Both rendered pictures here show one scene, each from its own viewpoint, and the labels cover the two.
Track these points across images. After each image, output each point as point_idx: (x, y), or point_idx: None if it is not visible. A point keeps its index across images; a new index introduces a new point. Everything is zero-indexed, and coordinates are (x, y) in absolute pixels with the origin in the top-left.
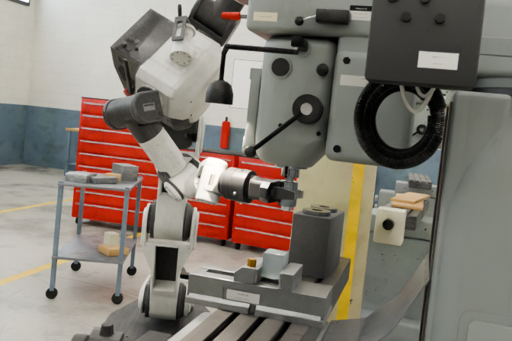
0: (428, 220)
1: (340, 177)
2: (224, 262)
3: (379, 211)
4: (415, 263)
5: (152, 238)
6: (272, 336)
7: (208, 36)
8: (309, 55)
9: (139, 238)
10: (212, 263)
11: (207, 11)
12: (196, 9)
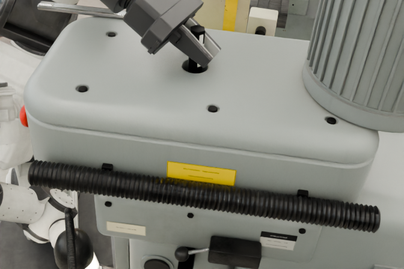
0: None
1: (211, 5)
2: None
3: (252, 19)
4: (281, 34)
5: None
6: None
7: (35, 53)
8: (198, 259)
9: None
10: (83, 0)
11: (24, 17)
12: (6, 17)
